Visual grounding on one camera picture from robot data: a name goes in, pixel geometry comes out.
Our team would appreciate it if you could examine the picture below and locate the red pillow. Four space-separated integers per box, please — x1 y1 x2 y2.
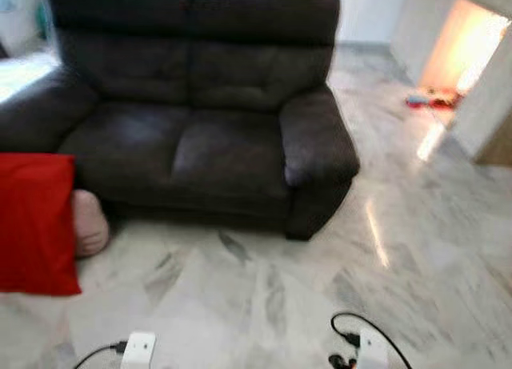
0 153 82 296

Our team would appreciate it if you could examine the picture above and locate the dark brown fabric sofa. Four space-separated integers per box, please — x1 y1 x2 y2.
0 0 361 242

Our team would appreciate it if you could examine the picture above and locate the small red toy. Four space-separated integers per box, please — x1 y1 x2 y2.
429 89 461 110

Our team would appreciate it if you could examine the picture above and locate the pink round cushion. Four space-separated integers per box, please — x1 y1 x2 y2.
72 190 110 259

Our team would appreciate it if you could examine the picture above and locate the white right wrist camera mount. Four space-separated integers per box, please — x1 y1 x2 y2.
358 327 390 369

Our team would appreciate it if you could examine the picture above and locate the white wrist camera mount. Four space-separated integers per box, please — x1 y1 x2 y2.
120 331 157 369
358 327 390 369

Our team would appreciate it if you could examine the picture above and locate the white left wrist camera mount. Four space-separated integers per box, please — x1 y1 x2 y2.
120 331 157 369

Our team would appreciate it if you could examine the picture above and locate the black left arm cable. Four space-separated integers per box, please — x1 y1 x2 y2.
74 341 129 369

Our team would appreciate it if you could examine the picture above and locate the beige wall cabinet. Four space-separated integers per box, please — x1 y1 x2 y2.
452 17 512 167

